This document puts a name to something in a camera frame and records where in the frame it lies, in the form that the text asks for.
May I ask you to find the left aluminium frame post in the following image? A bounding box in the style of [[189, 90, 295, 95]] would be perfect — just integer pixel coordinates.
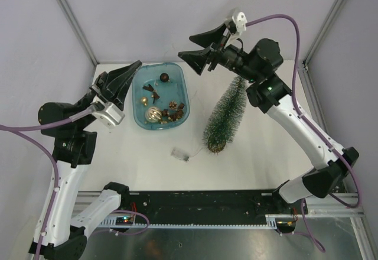
[[56, 0, 98, 67]]

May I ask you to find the blue plastic tray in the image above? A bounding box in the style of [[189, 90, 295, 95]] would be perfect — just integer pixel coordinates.
[[132, 63, 190, 130]]

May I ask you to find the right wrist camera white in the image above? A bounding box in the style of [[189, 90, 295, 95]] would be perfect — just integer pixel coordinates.
[[224, 8, 247, 35]]

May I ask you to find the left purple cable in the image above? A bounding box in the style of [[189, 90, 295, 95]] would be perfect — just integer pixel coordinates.
[[0, 109, 150, 258]]

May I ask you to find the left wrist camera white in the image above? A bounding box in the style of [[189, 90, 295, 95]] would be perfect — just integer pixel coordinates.
[[92, 101, 125, 129]]

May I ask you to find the small gold bauble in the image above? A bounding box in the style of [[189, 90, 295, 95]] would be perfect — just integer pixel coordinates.
[[141, 96, 148, 106]]

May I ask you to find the brown ribbon bow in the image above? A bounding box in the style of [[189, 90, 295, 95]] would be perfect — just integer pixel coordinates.
[[142, 84, 160, 100]]

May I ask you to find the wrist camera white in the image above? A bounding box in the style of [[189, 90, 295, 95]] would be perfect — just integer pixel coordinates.
[[224, 8, 247, 35], [92, 101, 125, 129]]

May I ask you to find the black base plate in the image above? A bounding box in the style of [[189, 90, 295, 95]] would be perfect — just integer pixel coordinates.
[[123, 190, 307, 215]]

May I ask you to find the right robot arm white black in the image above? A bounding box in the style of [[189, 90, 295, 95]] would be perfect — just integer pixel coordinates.
[[178, 24, 359, 213]]

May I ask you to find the pine cone ornament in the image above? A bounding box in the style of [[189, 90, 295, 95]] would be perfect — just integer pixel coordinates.
[[168, 100, 178, 110]]

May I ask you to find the grey cable duct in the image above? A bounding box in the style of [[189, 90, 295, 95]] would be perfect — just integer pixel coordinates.
[[100, 214, 280, 230]]

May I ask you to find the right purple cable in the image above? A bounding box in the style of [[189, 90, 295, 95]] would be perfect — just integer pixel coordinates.
[[245, 14, 363, 254]]

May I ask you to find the right aluminium frame post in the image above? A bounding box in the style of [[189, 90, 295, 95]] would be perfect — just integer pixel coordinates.
[[302, 0, 360, 69]]

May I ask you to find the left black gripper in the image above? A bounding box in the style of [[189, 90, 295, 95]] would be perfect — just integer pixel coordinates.
[[76, 59, 142, 115]]

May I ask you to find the brown ribbon pile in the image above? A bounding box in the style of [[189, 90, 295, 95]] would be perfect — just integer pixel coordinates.
[[162, 103, 185, 122]]

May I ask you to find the clear light string battery box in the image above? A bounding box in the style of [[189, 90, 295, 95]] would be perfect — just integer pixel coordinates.
[[171, 147, 190, 163]]

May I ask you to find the white gold striped bauble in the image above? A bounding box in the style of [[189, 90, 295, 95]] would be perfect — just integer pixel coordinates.
[[145, 106, 162, 123]]

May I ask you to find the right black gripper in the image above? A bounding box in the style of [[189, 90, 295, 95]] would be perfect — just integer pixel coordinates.
[[179, 22, 262, 83]]

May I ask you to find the dark brown bauble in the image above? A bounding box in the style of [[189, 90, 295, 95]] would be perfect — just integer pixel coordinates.
[[159, 73, 170, 83]]

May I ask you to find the aluminium frame post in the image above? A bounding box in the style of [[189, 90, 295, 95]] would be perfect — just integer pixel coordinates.
[[56, 0, 98, 67], [302, 0, 360, 69]]

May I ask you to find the purple cable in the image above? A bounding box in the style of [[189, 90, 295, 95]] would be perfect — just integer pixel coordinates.
[[0, 109, 150, 258], [245, 14, 363, 254]]

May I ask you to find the small green christmas tree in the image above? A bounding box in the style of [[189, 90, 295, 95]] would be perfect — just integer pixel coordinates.
[[203, 76, 247, 154]]

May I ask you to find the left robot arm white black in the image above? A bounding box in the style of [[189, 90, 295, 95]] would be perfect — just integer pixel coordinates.
[[29, 60, 142, 259]]

